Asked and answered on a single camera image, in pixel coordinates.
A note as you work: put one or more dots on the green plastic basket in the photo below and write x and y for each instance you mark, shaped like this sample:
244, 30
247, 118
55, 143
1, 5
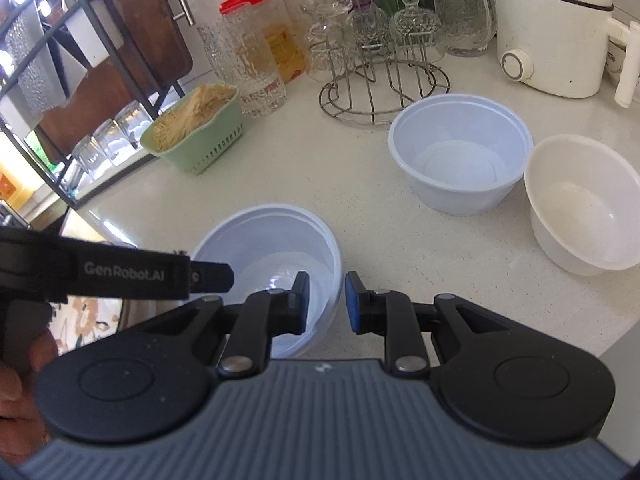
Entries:
210, 145

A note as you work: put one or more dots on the white electric cooker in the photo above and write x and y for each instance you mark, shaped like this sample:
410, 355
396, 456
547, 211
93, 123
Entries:
555, 35

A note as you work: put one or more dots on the dry noodles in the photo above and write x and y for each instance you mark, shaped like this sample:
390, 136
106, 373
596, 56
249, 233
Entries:
192, 115

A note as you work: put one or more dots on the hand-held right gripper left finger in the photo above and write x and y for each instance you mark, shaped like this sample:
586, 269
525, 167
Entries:
300, 310

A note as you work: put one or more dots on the inverted clear glass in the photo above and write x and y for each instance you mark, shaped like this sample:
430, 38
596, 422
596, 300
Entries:
325, 35

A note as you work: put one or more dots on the glass jar with red lid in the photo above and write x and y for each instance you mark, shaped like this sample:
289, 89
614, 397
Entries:
285, 45

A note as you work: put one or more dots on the white bowl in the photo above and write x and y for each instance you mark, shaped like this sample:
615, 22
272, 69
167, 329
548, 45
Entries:
585, 200

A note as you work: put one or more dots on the black dish rack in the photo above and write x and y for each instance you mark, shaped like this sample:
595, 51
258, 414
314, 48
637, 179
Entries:
30, 55

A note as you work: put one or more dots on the textured glass tumbler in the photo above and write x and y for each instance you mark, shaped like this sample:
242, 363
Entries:
250, 65

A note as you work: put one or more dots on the translucent plastic bowl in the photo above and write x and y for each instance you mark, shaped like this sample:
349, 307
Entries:
280, 240
460, 160

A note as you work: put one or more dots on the person's left hand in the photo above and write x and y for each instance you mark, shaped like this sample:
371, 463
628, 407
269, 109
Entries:
15, 395

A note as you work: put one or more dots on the white printed mug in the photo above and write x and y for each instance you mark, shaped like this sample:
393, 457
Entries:
615, 60

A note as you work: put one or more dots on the yellow detergent jug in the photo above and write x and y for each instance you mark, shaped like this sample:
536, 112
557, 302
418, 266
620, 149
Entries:
10, 187

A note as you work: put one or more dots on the textured glass pitcher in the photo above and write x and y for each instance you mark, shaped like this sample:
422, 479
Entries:
462, 15

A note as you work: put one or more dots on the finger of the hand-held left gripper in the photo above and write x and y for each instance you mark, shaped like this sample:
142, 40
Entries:
212, 276

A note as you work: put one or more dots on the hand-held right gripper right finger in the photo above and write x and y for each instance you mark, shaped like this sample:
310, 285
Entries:
353, 307

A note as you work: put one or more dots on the grey textured cloth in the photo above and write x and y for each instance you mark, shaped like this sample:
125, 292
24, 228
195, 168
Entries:
37, 70

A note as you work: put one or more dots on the cut glass goblet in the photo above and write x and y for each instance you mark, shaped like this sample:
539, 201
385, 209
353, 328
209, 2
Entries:
415, 25

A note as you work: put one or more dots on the floral plate with dark rim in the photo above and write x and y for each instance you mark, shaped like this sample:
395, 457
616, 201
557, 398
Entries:
87, 316

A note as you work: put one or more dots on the brown wooden cutting board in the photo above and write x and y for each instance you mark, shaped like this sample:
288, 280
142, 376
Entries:
130, 80

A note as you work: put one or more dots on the clear drinking glass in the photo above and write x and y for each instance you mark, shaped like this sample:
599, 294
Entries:
114, 141
134, 121
90, 155

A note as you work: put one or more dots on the white drip tray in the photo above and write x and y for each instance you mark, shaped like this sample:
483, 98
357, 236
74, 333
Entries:
125, 167

